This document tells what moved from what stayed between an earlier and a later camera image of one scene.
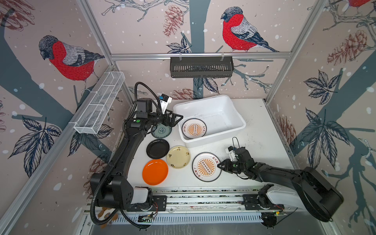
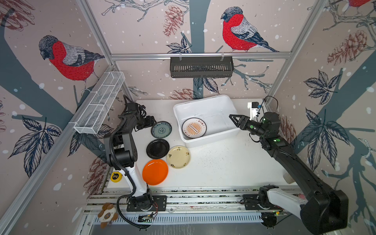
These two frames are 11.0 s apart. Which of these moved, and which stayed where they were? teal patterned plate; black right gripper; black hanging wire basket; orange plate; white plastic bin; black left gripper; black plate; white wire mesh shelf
Moved: black right gripper; black left gripper
Stayed: orange plate; white wire mesh shelf; black plate; white plastic bin; teal patterned plate; black hanging wire basket
